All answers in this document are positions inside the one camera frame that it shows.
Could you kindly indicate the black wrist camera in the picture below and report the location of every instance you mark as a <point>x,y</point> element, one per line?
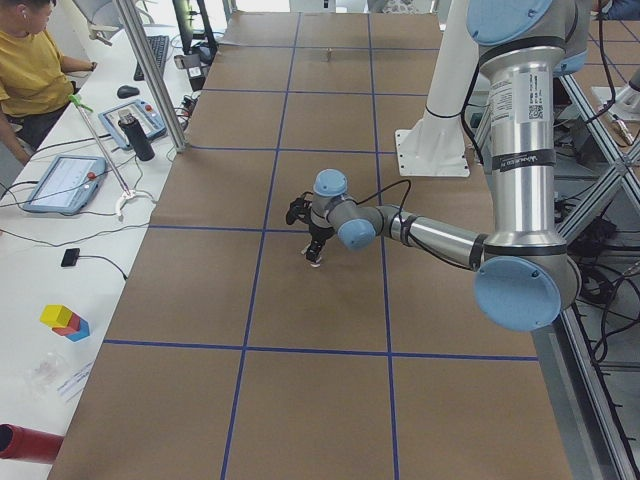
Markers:
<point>299,209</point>

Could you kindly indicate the small black box device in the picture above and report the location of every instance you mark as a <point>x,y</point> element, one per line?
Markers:
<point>70,257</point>

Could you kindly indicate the reacher grabber stick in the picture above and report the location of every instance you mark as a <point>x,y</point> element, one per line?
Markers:
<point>127,192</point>

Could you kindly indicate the black water bottle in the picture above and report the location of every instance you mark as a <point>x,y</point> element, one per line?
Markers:
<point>135,135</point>

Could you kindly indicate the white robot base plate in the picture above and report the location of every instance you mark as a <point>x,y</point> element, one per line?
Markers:
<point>431,153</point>

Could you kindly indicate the aluminium frame post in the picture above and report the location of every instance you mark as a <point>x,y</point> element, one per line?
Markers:
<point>154,78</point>

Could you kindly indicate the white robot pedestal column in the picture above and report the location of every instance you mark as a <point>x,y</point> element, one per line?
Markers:
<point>454,70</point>

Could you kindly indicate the white PPR valve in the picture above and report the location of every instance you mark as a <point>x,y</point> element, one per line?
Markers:
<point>313,255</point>

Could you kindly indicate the red cylinder tube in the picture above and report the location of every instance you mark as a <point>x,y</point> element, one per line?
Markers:
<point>24,444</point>

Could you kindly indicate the clear plastic bag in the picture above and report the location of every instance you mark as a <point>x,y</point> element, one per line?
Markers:
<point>45,373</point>

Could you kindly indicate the person in yellow shirt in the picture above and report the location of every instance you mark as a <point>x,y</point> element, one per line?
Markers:
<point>35,88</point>

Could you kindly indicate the blue teach pendant near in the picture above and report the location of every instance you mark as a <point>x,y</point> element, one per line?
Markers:
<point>67,185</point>

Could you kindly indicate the brown paper table mat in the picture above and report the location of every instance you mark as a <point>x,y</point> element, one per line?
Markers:
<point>230,357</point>

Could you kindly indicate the red toy block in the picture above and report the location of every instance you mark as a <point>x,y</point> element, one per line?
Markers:
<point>73,326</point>

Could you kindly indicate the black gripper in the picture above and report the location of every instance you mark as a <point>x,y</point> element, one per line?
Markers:
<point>318,233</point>

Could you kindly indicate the black keyboard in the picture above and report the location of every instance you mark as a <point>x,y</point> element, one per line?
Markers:
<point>159,45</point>

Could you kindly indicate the blue toy block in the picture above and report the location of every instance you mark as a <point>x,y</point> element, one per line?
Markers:
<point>82,331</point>

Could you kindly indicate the black computer mouse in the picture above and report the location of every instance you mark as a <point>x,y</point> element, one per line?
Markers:
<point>127,91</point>

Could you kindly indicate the yellow toy block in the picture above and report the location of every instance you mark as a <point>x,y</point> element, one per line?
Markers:
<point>55,315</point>

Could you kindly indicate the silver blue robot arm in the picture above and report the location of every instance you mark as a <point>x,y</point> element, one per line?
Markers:
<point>524,277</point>

